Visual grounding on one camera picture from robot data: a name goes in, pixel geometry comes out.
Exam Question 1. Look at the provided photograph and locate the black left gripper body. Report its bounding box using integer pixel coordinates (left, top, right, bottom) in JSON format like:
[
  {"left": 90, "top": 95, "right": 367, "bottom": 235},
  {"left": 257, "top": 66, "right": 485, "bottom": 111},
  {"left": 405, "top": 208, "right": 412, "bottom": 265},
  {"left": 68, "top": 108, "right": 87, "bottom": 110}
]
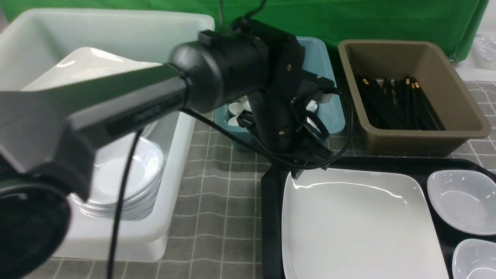
[{"left": 236, "top": 70, "right": 337, "bottom": 179}]

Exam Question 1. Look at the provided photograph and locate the white square rice plate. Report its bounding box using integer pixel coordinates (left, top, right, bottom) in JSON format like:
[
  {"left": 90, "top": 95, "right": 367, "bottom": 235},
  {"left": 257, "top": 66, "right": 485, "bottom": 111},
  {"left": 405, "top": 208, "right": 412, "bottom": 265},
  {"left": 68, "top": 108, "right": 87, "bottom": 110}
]
[{"left": 281, "top": 169, "right": 449, "bottom": 279}]

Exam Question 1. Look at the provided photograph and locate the white shallow bowl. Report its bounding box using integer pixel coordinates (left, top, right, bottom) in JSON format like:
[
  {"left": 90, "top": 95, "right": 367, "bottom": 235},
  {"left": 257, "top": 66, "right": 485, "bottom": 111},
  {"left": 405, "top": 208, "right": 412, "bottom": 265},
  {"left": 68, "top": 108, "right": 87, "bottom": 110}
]
[
  {"left": 452, "top": 239, "right": 496, "bottom": 279},
  {"left": 427, "top": 170, "right": 496, "bottom": 236}
]

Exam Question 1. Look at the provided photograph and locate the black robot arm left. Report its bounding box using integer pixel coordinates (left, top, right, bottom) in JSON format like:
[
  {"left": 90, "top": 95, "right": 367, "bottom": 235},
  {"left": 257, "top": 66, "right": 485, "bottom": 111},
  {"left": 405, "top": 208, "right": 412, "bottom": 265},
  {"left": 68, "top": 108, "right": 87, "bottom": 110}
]
[{"left": 1, "top": 15, "right": 337, "bottom": 279}]

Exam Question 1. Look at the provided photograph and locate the black serving tray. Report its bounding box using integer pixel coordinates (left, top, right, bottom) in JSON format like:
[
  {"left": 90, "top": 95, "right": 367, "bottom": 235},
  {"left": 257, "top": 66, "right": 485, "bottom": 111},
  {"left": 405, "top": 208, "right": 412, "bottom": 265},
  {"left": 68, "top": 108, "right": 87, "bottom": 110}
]
[{"left": 261, "top": 157, "right": 496, "bottom": 279}]

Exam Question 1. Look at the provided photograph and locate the pile of white spoons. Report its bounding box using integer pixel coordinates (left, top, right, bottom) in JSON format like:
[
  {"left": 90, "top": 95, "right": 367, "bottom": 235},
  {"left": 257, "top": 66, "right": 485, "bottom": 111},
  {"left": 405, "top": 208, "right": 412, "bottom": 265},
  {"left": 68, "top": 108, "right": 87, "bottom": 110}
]
[{"left": 227, "top": 100, "right": 252, "bottom": 127}]

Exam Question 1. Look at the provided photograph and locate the teal plastic bin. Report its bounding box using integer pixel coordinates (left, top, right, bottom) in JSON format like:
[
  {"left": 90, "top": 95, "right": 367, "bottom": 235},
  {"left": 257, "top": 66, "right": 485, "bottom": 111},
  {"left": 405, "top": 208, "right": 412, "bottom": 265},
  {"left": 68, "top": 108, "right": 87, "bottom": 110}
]
[{"left": 215, "top": 36, "right": 345, "bottom": 143}]

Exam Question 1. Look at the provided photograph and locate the bundle of black chopsticks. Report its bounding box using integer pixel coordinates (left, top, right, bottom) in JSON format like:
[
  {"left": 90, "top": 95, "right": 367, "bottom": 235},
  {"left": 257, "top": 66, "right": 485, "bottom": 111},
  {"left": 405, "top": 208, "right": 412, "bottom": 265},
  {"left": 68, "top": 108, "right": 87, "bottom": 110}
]
[{"left": 355, "top": 75, "right": 445, "bottom": 131}]

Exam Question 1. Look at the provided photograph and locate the grey checked tablecloth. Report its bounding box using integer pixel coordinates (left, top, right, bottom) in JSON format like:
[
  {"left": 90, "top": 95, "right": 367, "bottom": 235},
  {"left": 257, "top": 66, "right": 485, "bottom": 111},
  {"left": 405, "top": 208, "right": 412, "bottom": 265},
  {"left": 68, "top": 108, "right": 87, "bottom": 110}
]
[{"left": 23, "top": 74, "right": 496, "bottom": 279}]

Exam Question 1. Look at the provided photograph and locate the brown plastic bin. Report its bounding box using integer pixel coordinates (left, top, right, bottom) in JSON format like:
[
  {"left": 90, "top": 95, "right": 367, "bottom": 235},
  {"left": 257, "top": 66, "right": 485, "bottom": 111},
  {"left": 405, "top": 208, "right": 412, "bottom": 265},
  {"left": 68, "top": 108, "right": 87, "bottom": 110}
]
[{"left": 338, "top": 40, "right": 491, "bottom": 157}]

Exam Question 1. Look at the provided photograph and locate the stack of white bowls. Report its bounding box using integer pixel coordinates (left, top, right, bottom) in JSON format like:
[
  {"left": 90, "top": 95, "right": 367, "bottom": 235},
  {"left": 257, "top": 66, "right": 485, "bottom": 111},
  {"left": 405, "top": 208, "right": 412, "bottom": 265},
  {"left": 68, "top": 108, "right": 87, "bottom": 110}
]
[{"left": 71, "top": 134, "right": 166, "bottom": 220}]

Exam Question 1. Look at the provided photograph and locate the green backdrop cloth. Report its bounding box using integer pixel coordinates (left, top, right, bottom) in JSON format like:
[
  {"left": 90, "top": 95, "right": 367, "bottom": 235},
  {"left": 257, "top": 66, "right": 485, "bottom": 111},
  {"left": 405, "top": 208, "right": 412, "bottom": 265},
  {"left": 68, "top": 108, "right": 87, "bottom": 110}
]
[{"left": 1, "top": 0, "right": 488, "bottom": 60}]

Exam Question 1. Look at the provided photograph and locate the stack of white square plates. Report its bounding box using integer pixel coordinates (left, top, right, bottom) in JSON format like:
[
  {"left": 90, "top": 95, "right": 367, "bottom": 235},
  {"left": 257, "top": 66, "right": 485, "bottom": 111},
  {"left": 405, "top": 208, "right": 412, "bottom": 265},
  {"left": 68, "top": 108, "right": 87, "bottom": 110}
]
[{"left": 23, "top": 46, "right": 160, "bottom": 91}]

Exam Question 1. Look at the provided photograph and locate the large white plastic tub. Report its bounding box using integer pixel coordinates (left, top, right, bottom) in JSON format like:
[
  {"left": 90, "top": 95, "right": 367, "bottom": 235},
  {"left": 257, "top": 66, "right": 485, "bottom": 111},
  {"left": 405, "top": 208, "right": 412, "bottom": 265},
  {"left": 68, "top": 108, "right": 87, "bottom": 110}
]
[{"left": 0, "top": 9, "right": 215, "bottom": 262}]

